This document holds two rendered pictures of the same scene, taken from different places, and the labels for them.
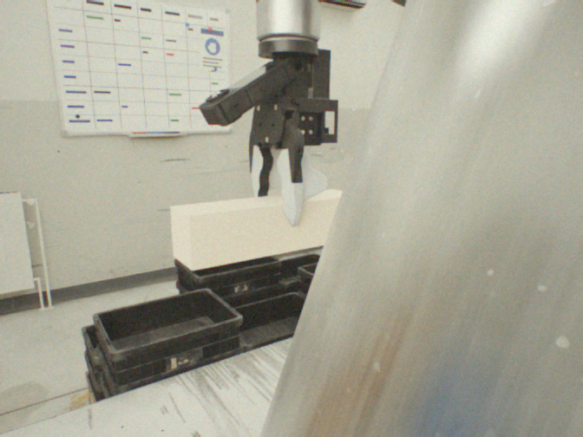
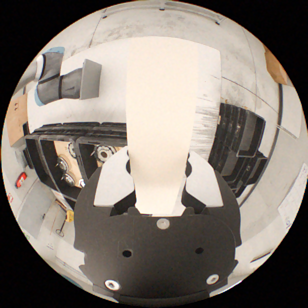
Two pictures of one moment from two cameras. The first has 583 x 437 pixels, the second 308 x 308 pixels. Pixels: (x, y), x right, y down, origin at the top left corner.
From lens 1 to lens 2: 0.49 m
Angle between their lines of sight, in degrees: 61
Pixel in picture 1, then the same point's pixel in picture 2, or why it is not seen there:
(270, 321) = (234, 167)
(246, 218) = (128, 100)
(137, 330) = (255, 128)
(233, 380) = (203, 123)
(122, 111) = (299, 183)
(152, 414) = (205, 91)
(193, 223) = (131, 45)
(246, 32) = (280, 234)
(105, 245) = (282, 149)
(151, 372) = (239, 119)
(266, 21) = not seen: outside the picture
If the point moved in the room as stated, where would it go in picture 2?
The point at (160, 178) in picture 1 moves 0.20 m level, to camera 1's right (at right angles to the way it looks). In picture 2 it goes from (285, 178) to (280, 185)
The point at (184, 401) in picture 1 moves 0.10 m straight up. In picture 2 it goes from (205, 103) to (215, 105)
